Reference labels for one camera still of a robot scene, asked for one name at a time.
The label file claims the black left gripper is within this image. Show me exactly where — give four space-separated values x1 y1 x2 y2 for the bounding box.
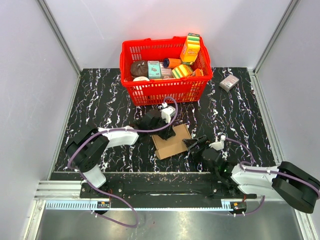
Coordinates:
148 117 176 142

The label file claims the brown cardboard box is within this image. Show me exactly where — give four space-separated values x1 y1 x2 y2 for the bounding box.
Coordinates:
152 123 191 160

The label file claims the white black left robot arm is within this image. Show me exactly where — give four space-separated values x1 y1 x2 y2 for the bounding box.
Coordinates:
65 106 176 198

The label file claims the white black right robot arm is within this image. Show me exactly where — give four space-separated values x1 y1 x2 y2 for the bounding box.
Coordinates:
183 135 320 214

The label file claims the teal small carton box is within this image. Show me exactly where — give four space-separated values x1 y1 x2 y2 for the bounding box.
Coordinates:
147 60 162 79

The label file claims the pink small food box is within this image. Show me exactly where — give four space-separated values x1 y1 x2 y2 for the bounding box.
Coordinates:
159 62 173 79

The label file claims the tall orange sponge box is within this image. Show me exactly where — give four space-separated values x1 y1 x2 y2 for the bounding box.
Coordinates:
180 33 201 66

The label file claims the white round lid container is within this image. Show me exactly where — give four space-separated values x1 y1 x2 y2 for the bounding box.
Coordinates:
133 76 150 82

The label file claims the red plastic shopping basket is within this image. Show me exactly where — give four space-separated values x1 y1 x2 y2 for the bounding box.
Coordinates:
119 33 213 106

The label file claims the brown round chocolate cake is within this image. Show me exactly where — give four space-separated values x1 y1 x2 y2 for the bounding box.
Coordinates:
130 60 149 78

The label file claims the yellow green sponge pack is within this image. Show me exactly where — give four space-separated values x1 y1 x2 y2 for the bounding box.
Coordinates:
171 64 193 79

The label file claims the orange cylindrical can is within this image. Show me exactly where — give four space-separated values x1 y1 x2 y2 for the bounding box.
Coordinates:
163 58 182 69

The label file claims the orange snack packet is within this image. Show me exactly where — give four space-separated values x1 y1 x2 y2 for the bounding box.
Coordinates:
191 68 204 77

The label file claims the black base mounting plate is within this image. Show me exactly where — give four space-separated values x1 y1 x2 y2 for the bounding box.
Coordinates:
79 171 258 201

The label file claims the white wrapped tissue pack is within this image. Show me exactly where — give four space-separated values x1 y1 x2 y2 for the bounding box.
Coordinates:
219 74 239 92

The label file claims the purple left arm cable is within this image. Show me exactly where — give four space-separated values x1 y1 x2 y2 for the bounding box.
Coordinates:
67 96 179 228

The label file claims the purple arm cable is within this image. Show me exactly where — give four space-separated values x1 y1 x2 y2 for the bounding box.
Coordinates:
221 136 320 217
67 96 179 228

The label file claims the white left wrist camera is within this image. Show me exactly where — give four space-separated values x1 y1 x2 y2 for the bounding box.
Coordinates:
161 102 176 124

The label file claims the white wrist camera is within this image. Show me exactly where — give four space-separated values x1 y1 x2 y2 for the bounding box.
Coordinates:
209 135 226 151
161 102 176 124

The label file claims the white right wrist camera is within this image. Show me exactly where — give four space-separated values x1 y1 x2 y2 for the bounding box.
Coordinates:
209 135 226 151

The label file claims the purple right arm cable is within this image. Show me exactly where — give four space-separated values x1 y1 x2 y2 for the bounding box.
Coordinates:
221 136 320 217

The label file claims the aluminium frame rail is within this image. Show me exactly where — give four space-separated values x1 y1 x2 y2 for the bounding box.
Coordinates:
33 179 307 211

